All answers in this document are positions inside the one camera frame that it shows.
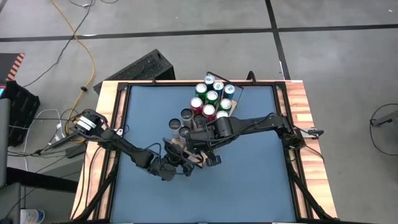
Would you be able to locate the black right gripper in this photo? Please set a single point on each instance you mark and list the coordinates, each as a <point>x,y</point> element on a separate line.
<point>202,140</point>

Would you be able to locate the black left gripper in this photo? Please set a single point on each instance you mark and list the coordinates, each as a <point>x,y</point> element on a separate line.
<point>166,169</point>

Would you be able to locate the tall white can black lid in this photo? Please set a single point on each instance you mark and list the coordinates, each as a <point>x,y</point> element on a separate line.
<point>185,131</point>
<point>174,124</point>
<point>186,113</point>

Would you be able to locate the green Sprite can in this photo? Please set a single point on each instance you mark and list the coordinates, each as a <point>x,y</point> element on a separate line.
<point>225,104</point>
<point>201,89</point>
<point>212,97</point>

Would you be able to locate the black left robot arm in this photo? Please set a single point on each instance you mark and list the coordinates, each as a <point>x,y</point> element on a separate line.
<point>136,155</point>

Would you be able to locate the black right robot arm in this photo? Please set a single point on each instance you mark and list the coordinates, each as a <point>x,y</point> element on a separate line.
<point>255,123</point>

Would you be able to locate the black power adapter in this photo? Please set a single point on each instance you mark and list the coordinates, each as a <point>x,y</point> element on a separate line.
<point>76,151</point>

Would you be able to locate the black floor beam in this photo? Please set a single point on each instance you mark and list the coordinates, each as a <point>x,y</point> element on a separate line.
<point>40,180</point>

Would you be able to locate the black plastic crate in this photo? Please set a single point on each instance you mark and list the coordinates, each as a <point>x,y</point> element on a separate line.
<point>21,112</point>

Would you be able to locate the orange black striped panel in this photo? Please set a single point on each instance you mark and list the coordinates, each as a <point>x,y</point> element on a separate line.
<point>9,67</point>

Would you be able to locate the black diagonal frame strut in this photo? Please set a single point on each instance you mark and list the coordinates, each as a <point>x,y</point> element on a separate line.
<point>308,188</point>
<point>102,183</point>

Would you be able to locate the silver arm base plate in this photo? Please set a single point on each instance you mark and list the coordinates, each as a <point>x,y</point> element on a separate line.
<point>314,133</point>

